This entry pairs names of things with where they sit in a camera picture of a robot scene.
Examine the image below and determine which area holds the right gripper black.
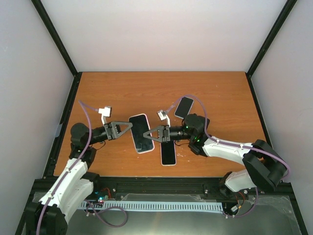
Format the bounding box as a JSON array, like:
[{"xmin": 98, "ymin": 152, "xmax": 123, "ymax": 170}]
[{"xmin": 143, "ymin": 125, "xmax": 193, "ymax": 143}]

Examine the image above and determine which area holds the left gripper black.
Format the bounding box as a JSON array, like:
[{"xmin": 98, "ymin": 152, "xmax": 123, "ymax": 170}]
[{"xmin": 87, "ymin": 120, "xmax": 134, "ymax": 145}]

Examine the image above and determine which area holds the pink phone case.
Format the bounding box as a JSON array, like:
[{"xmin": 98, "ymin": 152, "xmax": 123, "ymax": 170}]
[{"xmin": 128, "ymin": 113, "xmax": 155, "ymax": 154}]

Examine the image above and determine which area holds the white phone case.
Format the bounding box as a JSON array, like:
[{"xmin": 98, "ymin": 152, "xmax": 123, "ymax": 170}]
[{"xmin": 160, "ymin": 141, "xmax": 177, "ymax": 167}]

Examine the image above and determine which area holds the phone with teal edge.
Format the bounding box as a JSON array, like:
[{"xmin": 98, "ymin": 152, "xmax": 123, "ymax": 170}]
[{"xmin": 161, "ymin": 141, "xmax": 176, "ymax": 165}]

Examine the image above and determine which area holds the light blue phone case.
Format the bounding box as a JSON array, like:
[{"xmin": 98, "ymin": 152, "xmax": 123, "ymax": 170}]
[{"xmin": 174, "ymin": 96, "xmax": 195, "ymax": 120}]

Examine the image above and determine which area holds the black phone case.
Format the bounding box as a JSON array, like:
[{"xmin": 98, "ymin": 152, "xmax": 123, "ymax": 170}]
[{"xmin": 203, "ymin": 118, "xmax": 210, "ymax": 130}]

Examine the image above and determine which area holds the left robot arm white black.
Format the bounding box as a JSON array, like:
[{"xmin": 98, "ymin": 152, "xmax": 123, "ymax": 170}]
[{"xmin": 25, "ymin": 121, "xmax": 133, "ymax": 235}]

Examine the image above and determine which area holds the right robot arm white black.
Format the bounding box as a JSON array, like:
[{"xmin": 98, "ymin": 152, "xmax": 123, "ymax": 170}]
[{"xmin": 143, "ymin": 114, "xmax": 290, "ymax": 192}]

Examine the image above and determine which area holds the small circuit board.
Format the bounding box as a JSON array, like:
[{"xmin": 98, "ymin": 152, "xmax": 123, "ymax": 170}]
[{"xmin": 94, "ymin": 188, "xmax": 111, "ymax": 203}]

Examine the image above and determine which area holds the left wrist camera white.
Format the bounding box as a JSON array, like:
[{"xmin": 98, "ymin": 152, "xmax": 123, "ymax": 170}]
[{"xmin": 98, "ymin": 106, "xmax": 112, "ymax": 125}]

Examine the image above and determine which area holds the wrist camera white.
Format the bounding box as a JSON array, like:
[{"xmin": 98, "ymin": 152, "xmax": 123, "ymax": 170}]
[
  {"xmin": 98, "ymin": 106, "xmax": 112, "ymax": 125},
  {"xmin": 157, "ymin": 110, "xmax": 171, "ymax": 126}
]

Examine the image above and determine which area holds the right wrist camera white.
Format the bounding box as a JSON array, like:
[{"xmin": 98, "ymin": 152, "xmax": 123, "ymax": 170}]
[{"xmin": 157, "ymin": 110, "xmax": 171, "ymax": 126}]

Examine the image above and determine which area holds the black aluminium frame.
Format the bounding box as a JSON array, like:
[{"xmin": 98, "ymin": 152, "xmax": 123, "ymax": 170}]
[{"xmin": 14, "ymin": 0, "xmax": 309, "ymax": 235}]

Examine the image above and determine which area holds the light blue cable duct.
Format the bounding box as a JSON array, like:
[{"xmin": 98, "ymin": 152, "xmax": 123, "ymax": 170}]
[{"xmin": 92, "ymin": 201, "xmax": 223, "ymax": 213}]

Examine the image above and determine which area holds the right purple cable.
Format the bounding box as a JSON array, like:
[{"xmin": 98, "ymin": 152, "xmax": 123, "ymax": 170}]
[{"xmin": 165, "ymin": 94, "xmax": 292, "ymax": 183}]

